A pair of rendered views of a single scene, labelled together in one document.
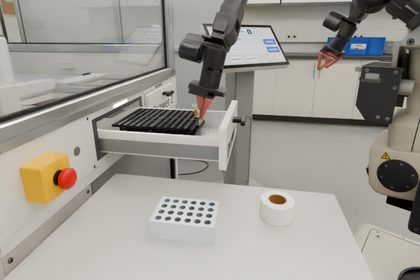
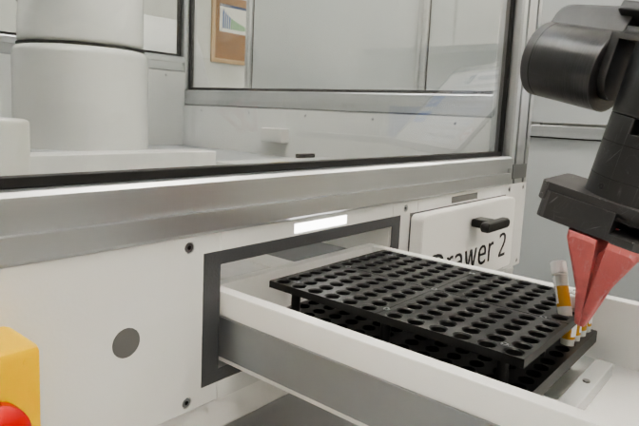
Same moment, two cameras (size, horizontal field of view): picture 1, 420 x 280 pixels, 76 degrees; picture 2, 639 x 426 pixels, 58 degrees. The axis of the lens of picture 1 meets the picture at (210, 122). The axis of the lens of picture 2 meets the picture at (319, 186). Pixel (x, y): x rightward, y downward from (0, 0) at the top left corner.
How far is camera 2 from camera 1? 0.30 m
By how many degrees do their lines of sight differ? 30
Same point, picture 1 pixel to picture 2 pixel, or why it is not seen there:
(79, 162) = (126, 381)
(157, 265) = not seen: outside the picture
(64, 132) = (88, 276)
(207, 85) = (623, 195)
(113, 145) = (252, 348)
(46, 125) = (16, 241)
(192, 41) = (580, 29)
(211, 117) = (627, 324)
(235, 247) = not seen: outside the picture
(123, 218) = not seen: outside the picture
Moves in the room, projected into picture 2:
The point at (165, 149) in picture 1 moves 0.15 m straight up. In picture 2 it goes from (405, 414) to (421, 180)
